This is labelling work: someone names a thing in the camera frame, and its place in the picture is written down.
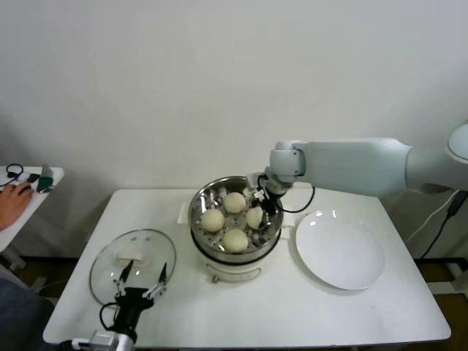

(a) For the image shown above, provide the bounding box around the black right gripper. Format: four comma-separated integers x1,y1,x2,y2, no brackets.
249,175,285,230

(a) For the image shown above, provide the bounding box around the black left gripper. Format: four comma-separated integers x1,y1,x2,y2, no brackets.
112,260,168,332

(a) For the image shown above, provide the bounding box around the white steamed baozi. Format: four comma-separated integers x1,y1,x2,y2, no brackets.
222,228,250,254
223,192,246,214
201,209,226,233
245,207,265,230

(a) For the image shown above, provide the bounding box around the round glass pot lid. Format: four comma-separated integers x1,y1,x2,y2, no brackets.
89,229,178,307

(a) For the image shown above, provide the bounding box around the perforated steel steamer basket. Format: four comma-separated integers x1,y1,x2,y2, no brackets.
189,176,285,263

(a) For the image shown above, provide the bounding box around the person's bare hand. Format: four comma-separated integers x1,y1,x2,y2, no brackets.
0,181,36,232

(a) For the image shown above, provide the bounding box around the white electric cooking pot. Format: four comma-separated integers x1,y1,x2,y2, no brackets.
178,203,295,284

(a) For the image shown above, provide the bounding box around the white oval plate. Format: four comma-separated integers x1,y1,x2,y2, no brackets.
294,209,386,291

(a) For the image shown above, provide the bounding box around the person's leg in jeans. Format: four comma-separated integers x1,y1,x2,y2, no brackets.
0,273,56,351

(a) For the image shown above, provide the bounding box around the white side table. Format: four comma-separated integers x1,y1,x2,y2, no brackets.
0,165,66,271

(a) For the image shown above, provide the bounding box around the green and grey gadget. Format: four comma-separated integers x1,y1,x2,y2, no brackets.
37,164,58,194

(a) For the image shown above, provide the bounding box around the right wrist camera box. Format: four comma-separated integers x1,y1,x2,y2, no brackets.
244,173,265,195

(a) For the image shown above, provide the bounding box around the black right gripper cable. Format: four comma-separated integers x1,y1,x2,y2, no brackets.
281,184,317,214

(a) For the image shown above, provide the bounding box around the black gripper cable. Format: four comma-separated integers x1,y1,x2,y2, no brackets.
281,184,317,214
99,301,120,330

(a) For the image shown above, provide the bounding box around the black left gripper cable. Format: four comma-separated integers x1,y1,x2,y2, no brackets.
99,301,120,330

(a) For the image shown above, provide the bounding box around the white cable on floor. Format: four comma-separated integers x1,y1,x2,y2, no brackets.
36,279,69,295

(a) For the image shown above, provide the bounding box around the thin black looped cable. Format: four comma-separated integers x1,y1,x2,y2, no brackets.
0,164,27,189

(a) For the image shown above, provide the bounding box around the white power cable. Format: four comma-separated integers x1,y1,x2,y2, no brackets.
405,189,465,244

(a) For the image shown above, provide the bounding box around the black power cable with adapter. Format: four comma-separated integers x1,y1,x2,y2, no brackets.
420,189,468,259

